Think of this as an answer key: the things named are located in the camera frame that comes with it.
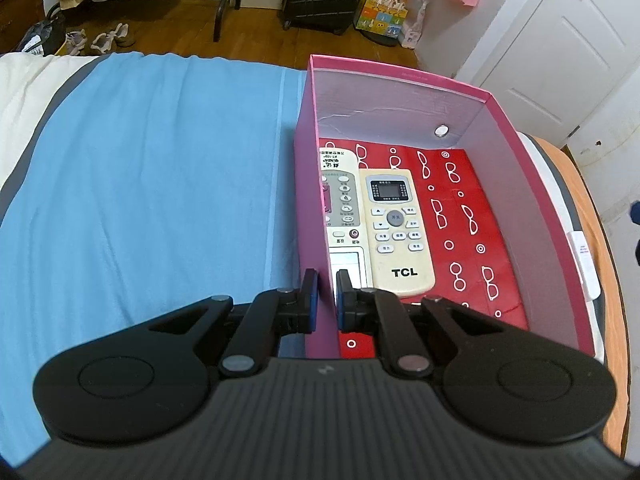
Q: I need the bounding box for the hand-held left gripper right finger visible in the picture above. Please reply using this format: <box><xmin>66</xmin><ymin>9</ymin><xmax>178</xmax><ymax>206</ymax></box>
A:
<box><xmin>335</xmin><ymin>268</ymin><xmax>506</xmax><ymax>378</ymax></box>

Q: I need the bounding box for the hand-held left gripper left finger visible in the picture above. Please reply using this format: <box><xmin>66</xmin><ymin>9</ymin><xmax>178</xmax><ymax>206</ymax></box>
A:
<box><xmin>147</xmin><ymin>268</ymin><xmax>321</xmax><ymax>378</ymax></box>

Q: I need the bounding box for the pink cardboard box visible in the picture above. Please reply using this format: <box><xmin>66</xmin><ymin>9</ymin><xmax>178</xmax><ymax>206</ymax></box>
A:
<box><xmin>294</xmin><ymin>54</ymin><xmax>606</xmax><ymax>361</ymax></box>

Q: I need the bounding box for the cream remote control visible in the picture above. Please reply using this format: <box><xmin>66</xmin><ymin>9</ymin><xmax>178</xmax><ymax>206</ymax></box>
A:
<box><xmin>360</xmin><ymin>169</ymin><xmax>437</xmax><ymax>297</ymax></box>

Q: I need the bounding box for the white remote control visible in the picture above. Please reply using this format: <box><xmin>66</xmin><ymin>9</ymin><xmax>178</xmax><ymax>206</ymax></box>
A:
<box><xmin>318</xmin><ymin>149</ymin><xmax>374</xmax><ymax>306</ymax></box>

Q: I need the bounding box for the red paper with glasses print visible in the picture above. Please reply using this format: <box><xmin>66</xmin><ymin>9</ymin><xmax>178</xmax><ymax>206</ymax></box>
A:
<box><xmin>319</xmin><ymin>136</ymin><xmax>530</xmax><ymax>359</ymax></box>

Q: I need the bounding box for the blue blanket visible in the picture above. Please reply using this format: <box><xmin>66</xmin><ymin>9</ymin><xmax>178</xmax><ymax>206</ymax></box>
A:
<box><xmin>0</xmin><ymin>52</ymin><xmax>308</xmax><ymax>461</ymax></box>

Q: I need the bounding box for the white fabric tag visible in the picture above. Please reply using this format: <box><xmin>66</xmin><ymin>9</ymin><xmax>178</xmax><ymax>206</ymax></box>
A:
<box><xmin>569</xmin><ymin>230</ymin><xmax>602</xmax><ymax>302</ymax></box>

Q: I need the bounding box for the colourful cartoon box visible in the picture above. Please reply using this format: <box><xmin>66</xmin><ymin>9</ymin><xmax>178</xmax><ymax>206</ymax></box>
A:
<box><xmin>353</xmin><ymin>0</ymin><xmax>412</xmax><ymax>47</ymax></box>

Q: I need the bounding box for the translucent plastic bag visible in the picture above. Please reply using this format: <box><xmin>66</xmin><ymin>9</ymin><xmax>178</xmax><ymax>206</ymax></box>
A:
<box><xmin>401</xmin><ymin>0</ymin><xmax>432</xmax><ymax>50</ymax></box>

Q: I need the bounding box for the black metal rack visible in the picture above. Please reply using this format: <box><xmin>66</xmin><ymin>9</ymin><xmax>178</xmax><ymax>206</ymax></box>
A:
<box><xmin>175</xmin><ymin>0</ymin><xmax>244</xmax><ymax>43</ymax></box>

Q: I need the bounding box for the pair of beige shoes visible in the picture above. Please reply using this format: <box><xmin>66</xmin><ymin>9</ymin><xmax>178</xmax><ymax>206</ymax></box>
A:
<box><xmin>91</xmin><ymin>22</ymin><xmax>136</xmax><ymax>54</ymax></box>

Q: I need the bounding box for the white door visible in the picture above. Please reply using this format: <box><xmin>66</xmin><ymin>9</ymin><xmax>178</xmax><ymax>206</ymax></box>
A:
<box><xmin>455</xmin><ymin>0</ymin><xmax>640</xmax><ymax>153</ymax></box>

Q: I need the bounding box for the grey shoe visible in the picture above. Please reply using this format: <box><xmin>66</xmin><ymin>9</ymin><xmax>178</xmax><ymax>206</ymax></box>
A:
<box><xmin>65</xmin><ymin>30</ymin><xmax>89</xmax><ymax>57</ymax></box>

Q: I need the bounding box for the black bag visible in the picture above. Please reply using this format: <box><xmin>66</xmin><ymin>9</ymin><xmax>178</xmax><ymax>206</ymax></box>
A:
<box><xmin>22</xmin><ymin>16</ymin><xmax>67</xmax><ymax>56</ymax></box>

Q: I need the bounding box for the wooden cabinet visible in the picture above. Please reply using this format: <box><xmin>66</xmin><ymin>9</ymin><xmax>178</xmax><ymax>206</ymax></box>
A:
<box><xmin>0</xmin><ymin>0</ymin><xmax>44</xmax><ymax>56</ymax></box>

